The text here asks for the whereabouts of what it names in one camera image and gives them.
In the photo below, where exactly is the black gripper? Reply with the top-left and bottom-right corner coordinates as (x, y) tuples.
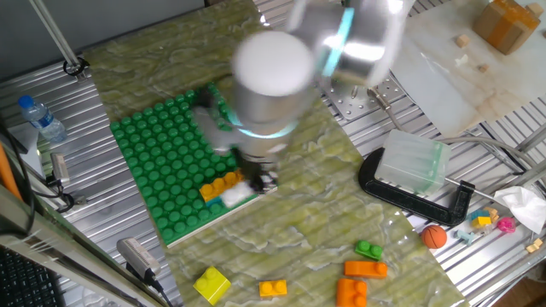
(241, 157), (278, 194)

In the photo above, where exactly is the white four-stud block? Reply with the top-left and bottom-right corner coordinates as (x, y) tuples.
(219, 181), (254, 209)

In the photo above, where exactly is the yellow-orange four-stud block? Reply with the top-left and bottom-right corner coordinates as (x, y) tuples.
(199, 169), (245, 203)

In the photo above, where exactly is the green marble pattern mat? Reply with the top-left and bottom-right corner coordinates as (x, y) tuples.
(83, 0), (470, 307)

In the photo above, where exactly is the green studded baseplate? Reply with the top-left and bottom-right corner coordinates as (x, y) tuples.
(108, 83), (278, 248)

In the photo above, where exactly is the yellow-orange two-stud block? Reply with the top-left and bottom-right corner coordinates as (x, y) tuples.
(258, 279), (288, 298)

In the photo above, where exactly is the lime square block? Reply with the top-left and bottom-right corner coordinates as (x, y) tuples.
(192, 265), (232, 306)

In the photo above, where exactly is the green two-stud block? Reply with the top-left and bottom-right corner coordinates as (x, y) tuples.
(354, 239), (384, 262)

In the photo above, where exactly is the orange long sloped block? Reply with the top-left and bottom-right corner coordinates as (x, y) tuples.
(343, 259), (389, 281)

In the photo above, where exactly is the orange square block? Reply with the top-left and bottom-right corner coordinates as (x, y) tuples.
(335, 277), (369, 307)

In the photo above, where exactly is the black C-clamp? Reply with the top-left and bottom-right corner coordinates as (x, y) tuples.
(357, 147), (500, 227)

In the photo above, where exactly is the translucent plastic box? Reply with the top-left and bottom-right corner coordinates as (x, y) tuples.
(374, 128), (452, 197)

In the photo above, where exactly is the small toy basketball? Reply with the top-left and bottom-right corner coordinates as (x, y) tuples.
(421, 224), (449, 250)

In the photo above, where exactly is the light blue toy piece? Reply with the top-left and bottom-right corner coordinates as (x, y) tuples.
(452, 229), (475, 246)

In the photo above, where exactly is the white marble pattern mat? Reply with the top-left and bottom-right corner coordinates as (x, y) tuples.
(386, 0), (546, 138)

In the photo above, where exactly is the black pole clamp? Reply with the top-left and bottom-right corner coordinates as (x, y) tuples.
(62, 57), (90, 78)

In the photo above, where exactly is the clear water bottle blue cap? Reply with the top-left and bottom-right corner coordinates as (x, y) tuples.
(17, 94), (68, 144)

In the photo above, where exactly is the small pink toy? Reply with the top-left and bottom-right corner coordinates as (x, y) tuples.
(497, 216), (517, 235)

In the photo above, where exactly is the black keyboard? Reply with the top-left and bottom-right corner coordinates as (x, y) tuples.
(0, 246), (66, 307)

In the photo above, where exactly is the white crumpled tissue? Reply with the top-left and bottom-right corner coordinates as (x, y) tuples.
(493, 185), (546, 235)

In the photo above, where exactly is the small wooden block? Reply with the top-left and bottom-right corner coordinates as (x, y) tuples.
(525, 237), (544, 255)

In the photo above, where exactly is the cardboard box orange tape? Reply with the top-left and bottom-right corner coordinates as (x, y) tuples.
(472, 0), (542, 55)

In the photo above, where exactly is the black cable connector bundle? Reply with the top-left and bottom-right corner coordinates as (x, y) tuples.
(195, 88), (216, 110)

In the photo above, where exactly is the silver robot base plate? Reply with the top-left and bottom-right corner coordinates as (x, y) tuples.
(322, 74), (409, 122)

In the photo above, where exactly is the grey base cable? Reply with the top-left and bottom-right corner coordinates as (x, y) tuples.
(366, 84), (538, 171)

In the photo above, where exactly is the silver exterior camera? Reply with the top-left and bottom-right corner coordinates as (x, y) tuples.
(49, 152), (72, 185)
(116, 236), (163, 281)

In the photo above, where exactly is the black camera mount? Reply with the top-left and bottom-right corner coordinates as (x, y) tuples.
(125, 262), (174, 307)

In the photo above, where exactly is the metal camera bracket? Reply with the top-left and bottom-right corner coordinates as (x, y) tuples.
(44, 177), (89, 213)

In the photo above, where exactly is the aluminium frame rail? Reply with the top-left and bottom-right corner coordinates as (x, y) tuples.
(0, 182), (171, 307)

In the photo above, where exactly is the metal camera pole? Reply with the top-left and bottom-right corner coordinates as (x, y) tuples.
(27, 0), (90, 83)

